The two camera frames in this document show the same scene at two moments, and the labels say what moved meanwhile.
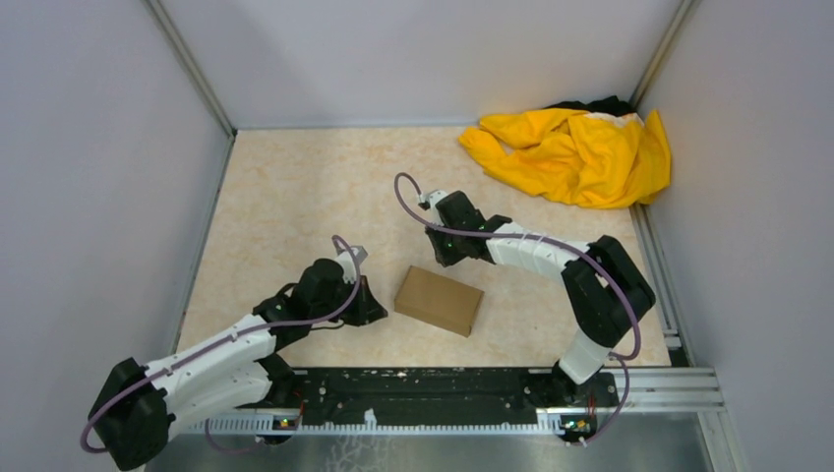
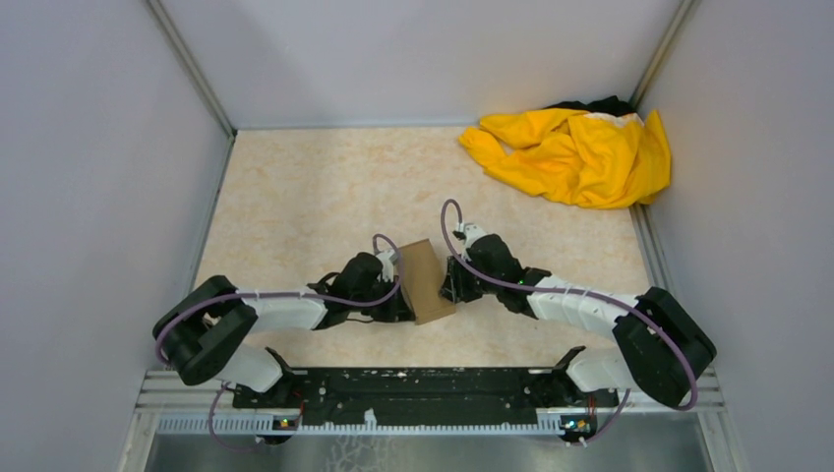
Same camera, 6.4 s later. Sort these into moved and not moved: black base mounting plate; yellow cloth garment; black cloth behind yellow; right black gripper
Moved: right black gripper
Not moved: black cloth behind yellow; yellow cloth garment; black base mounting plate
